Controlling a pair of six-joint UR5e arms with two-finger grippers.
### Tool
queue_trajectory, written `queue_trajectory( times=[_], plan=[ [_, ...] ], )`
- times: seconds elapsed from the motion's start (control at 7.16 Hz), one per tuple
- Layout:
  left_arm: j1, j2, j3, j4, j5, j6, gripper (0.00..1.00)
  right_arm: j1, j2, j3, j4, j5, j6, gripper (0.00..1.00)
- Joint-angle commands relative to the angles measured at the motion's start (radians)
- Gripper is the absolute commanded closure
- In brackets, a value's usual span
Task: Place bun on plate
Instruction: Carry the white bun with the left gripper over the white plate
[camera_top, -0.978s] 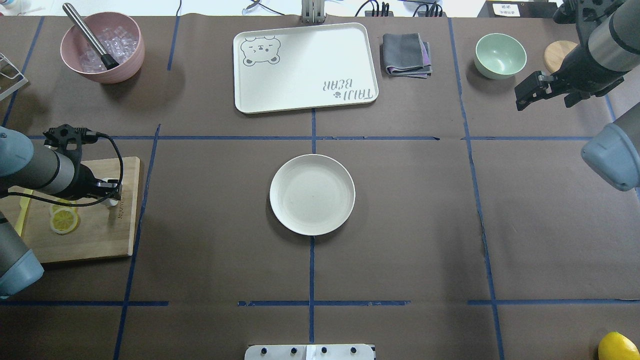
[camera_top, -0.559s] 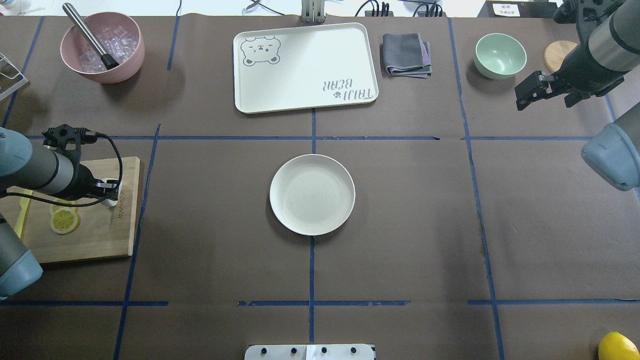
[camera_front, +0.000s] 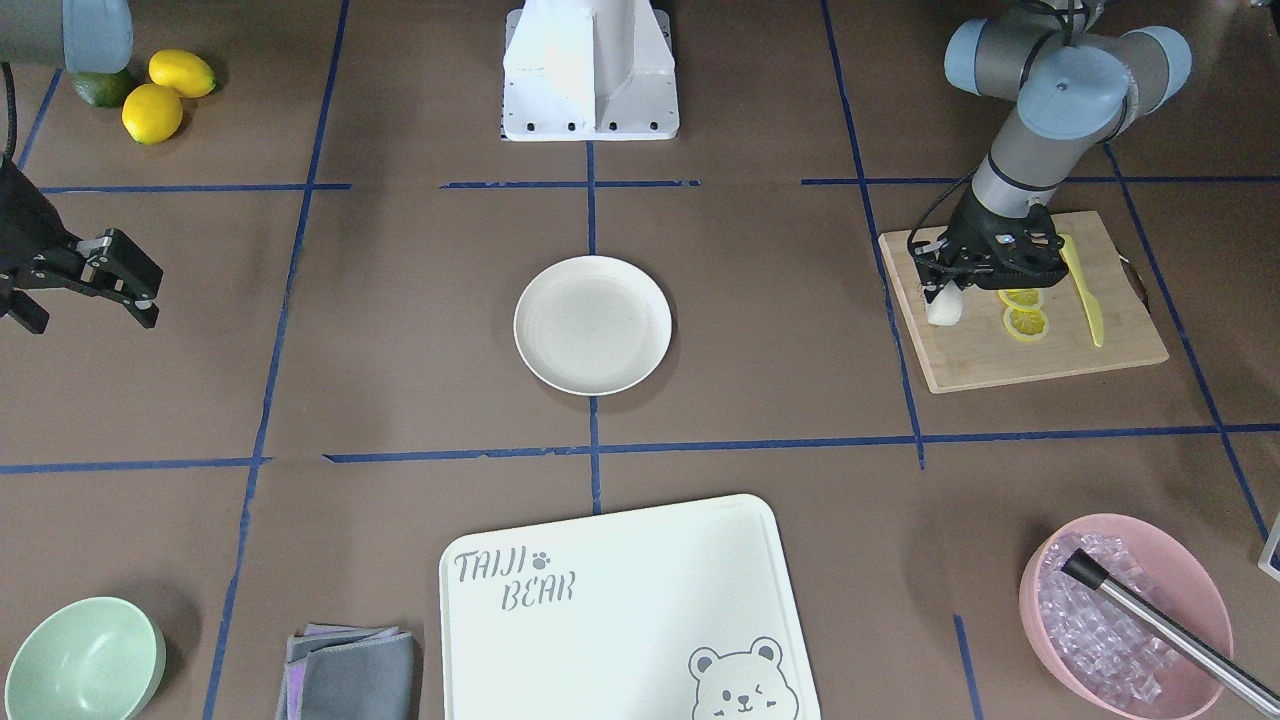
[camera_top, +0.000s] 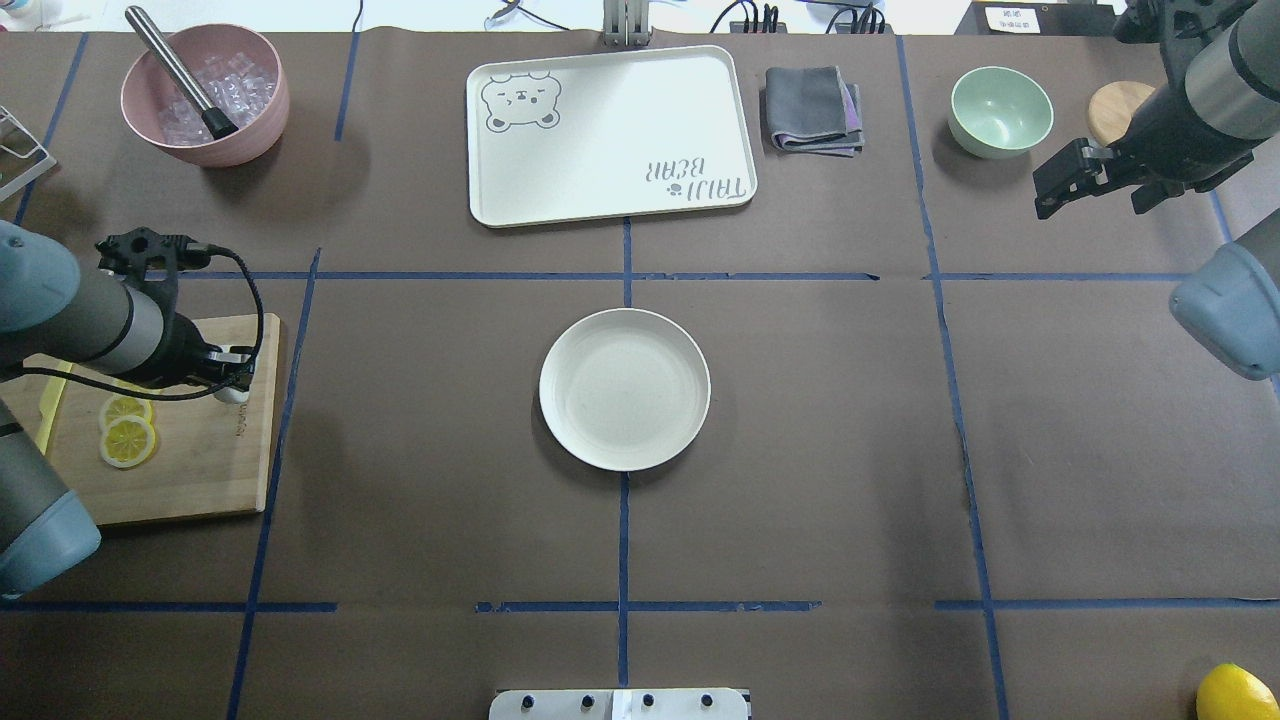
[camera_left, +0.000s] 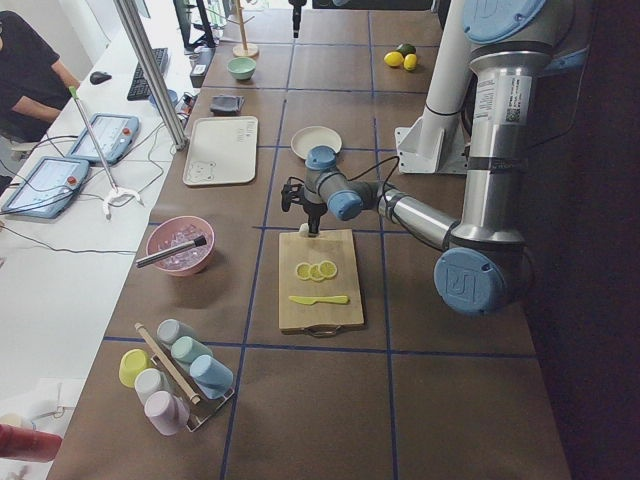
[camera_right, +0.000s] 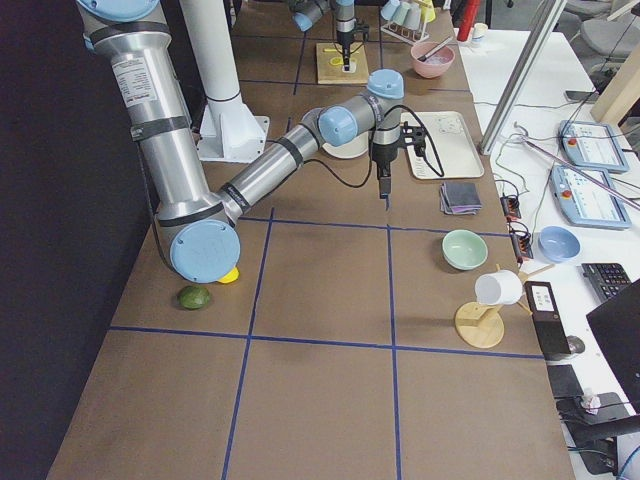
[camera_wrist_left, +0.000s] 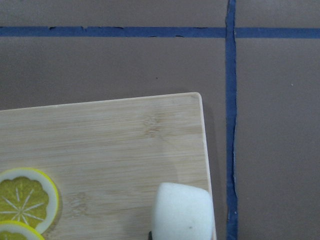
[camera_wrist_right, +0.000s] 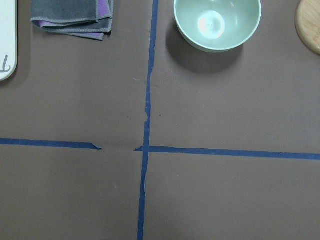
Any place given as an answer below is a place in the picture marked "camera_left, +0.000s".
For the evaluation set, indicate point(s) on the wooden mug stand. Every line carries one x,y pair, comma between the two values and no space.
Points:
244,48

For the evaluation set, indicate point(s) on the grey-blue cup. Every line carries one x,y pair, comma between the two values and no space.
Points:
170,330

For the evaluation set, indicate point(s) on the white grabber stick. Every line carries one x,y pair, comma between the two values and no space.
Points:
116,192

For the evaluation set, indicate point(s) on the lemon slice bottom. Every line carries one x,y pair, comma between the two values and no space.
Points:
328,269

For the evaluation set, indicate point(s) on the white bear tray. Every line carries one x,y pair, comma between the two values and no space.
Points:
222,151

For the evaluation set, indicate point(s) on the metal black-tipped stirrer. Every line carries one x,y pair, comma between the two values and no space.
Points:
166,253

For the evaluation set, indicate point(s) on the white cup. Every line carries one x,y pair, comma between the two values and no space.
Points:
150,381

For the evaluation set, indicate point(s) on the yellow plastic knife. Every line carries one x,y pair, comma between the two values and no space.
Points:
312,300

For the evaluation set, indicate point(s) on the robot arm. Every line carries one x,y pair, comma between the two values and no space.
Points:
497,51

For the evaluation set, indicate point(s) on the bamboo cutting board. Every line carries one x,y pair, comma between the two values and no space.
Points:
319,319

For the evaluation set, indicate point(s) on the pink bowl with ice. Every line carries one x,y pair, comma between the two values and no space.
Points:
190,238

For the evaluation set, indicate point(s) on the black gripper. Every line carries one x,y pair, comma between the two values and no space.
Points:
314,211

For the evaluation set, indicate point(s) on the yellow lemon lower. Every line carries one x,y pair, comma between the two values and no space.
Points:
410,62

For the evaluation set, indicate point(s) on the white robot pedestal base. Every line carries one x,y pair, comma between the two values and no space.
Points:
426,146

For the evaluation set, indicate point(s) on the aluminium frame post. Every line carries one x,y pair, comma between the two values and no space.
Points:
136,33

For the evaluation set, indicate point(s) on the blue teach pendant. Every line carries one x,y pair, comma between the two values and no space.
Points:
48,189
115,135

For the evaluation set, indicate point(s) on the lemon slice top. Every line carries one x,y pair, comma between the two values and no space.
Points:
302,271

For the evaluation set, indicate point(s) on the light blue cup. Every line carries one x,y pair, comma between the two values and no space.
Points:
213,378

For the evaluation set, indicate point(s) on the pink cup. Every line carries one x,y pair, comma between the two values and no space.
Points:
167,412

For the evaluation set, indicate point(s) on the black computer mouse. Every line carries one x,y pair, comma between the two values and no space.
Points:
99,77

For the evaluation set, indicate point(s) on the grey folded cloth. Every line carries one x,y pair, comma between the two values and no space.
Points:
226,105

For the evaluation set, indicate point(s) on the red bottle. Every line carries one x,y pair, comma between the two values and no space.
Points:
28,445

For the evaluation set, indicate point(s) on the white wire cup rack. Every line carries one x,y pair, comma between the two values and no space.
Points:
199,408

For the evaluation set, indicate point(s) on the yellow lemon upper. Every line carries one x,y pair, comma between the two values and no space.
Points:
394,59

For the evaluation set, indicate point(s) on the mint green cup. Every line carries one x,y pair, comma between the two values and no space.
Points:
186,349

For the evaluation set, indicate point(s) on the yellow cup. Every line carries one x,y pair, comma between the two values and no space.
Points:
132,363

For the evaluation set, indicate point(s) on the green lime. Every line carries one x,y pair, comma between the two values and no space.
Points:
406,49

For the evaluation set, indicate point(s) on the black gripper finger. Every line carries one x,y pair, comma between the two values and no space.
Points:
296,17

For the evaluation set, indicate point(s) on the mint green bowl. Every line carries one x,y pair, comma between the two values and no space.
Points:
241,68

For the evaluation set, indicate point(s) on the yellow lemon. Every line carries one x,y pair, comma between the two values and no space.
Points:
394,59
410,62

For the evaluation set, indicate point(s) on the person in black shirt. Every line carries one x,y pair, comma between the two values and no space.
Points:
35,83

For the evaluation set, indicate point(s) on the blue teach pendant near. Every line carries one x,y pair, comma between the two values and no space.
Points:
48,189

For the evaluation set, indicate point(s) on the blue teach pendant far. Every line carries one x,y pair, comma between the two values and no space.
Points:
115,135

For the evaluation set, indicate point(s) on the cream round plate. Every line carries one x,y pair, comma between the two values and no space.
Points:
307,138

